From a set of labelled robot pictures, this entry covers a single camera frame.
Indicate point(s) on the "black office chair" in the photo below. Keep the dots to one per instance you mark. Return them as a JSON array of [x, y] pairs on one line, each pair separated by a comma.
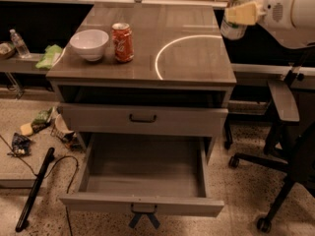
[[291, 140]]

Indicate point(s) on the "white ceramic bowl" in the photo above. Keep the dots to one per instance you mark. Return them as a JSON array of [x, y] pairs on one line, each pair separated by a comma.
[[89, 43]]

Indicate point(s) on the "brown bowl on shelf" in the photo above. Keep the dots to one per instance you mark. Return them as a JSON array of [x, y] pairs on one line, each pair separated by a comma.
[[7, 49]]

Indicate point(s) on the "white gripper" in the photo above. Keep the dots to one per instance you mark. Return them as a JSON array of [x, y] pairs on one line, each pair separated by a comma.
[[275, 13]]

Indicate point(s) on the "grey drawer cabinet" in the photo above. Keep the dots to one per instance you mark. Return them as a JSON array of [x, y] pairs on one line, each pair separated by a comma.
[[179, 61]]

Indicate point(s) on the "yellow sponge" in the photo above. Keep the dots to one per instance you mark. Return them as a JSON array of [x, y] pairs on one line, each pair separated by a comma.
[[26, 129]]

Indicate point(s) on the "blue snack bag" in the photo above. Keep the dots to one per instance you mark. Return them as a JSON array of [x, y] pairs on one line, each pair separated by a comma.
[[20, 145]]

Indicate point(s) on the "open grey lower drawer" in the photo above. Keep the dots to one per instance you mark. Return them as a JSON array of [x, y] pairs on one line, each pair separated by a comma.
[[144, 175]]

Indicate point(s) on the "clear plastic water bottle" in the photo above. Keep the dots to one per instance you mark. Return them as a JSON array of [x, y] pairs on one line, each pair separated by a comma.
[[19, 44]]

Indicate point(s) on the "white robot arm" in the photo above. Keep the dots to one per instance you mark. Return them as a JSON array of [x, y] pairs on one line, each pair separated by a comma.
[[303, 18]]

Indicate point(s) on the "green white 7up can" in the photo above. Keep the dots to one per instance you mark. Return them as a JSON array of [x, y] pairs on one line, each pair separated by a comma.
[[229, 30]]

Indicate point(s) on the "black stick on floor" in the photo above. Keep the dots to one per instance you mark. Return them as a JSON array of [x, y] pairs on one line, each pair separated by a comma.
[[23, 219]]

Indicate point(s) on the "red coca-cola can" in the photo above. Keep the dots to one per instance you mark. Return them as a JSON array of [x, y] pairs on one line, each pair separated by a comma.
[[123, 42]]

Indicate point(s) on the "green snack bag on floor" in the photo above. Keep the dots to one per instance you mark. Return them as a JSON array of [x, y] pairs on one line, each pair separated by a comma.
[[42, 120]]

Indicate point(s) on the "wire basket on floor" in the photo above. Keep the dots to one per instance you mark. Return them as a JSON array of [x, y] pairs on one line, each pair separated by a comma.
[[67, 137]]

